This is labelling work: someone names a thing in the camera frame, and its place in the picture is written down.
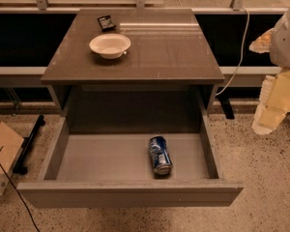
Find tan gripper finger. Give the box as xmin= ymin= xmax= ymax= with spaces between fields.
xmin=248 ymin=28 xmax=274 ymax=53
xmin=252 ymin=106 xmax=285 ymax=134

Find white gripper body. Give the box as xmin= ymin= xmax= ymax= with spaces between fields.
xmin=257 ymin=71 xmax=290 ymax=116

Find blue pepsi can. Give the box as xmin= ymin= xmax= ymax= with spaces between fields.
xmin=148 ymin=136 xmax=173 ymax=176

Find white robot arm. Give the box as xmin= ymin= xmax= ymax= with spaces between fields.
xmin=249 ymin=8 xmax=290 ymax=134

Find grey cabinet with counter top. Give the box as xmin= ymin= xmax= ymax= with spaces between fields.
xmin=42 ymin=10 xmax=223 ymax=134

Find black stand foot right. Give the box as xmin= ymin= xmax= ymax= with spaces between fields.
xmin=217 ymin=90 xmax=235 ymax=120

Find black stand foot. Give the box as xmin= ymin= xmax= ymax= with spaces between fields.
xmin=13 ymin=115 xmax=45 ymax=175
xmin=217 ymin=90 xmax=235 ymax=120

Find white paper bowl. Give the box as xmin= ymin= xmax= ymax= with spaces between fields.
xmin=89 ymin=34 xmax=131 ymax=59

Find black snack packet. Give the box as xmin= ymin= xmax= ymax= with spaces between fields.
xmin=98 ymin=15 xmax=116 ymax=32

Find black stand foot left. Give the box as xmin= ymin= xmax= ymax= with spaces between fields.
xmin=13 ymin=115 xmax=45 ymax=175

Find cardboard box at left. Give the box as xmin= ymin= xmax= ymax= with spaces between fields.
xmin=0 ymin=119 xmax=23 ymax=195

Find white cable at window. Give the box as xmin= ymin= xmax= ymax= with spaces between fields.
xmin=215 ymin=7 xmax=251 ymax=98

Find black cable on floor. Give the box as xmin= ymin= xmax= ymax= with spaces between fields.
xmin=0 ymin=149 xmax=42 ymax=232

